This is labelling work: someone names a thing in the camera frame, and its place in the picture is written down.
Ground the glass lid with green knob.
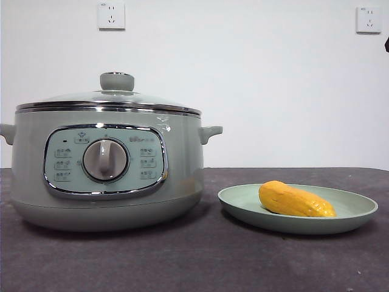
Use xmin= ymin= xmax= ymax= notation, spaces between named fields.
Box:
xmin=15 ymin=72 xmax=202 ymax=118

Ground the yellow corn cob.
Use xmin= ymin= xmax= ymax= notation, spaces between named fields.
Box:
xmin=258 ymin=180 xmax=337 ymax=218

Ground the pale green electric steamer pot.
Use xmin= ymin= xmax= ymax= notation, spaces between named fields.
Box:
xmin=0 ymin=108 xmax=224 ymax=233

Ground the pale green round plate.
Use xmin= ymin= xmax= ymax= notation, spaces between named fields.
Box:
xmin=217 ymin=183 xmax=379 ymax=235

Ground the white wall socket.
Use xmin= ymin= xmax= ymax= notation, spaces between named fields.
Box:
xmin=97 ymin=2 xmax=126 ymax=31
xmin=356 ymin=6 xmax=382 ymax=35

